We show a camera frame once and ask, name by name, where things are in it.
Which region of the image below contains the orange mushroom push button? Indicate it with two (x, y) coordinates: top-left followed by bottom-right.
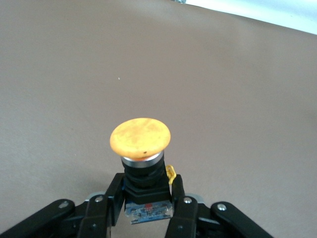
(109, 118), (177, 225)

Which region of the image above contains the brown table mat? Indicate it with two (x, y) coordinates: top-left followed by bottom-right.
(0, 0), (317, 238)

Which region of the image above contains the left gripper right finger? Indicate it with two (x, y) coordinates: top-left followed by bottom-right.
(164, 174), (273, 238)

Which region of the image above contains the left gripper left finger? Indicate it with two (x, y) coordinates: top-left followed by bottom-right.
(0, 173), (125, 238)

